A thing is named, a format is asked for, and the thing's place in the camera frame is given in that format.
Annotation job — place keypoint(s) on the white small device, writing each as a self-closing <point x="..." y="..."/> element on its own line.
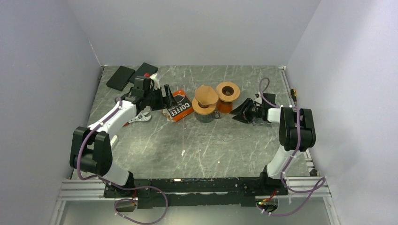
<point x="113" y="141"/>

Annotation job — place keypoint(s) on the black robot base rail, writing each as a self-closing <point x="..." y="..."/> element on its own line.
<point x="243" y="191"/>

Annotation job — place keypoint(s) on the brown paper coffee filter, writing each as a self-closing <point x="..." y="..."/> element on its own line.
<point x="206" y="95"/>

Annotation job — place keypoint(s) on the orange coffee filter box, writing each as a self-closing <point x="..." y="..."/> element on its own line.
<point x="182" y="109"/>

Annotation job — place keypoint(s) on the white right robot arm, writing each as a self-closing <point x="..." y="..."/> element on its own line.
<point x="296" y="129"/>

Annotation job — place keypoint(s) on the orange glass with wooden band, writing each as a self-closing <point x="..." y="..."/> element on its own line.
<point x="224" y="107"/>

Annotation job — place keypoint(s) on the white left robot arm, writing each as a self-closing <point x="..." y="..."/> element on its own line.
<point x="91" y="151"/>

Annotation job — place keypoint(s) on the black network switch box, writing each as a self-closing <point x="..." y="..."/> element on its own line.
<point x="120" y="78"/>

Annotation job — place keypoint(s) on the grey glass pitcher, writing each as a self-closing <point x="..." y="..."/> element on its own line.
<point x="208" y="117"/>

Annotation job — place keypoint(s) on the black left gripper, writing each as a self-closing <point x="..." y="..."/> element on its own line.
<point x="169" y="99"/>

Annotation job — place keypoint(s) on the wooden dripper ring holder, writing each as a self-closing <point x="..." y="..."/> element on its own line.
<point x="203" y="109"/>

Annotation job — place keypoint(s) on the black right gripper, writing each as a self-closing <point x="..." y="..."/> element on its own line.
<point x="241" y="116"/>

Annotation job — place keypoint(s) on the red handled adjustable wrench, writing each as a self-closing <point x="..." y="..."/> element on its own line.
<point x="141" y="117"/>

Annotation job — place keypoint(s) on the yellow black tool handle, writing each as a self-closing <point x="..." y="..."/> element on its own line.
<point x="293" y="95"/>

